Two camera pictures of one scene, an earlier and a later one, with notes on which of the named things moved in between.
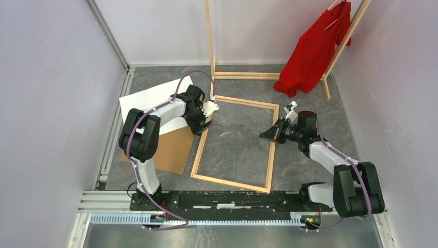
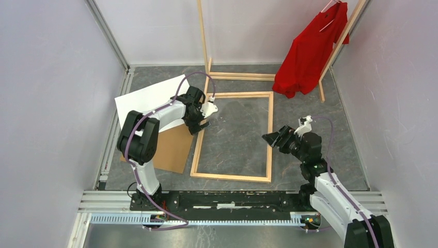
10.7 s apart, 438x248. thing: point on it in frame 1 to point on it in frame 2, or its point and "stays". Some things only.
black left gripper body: x=194 y=119 stays
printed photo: x=151 y=97 stays
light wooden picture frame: x=266 y=189 to x=263 y=94
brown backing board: x=173 y=151 stays
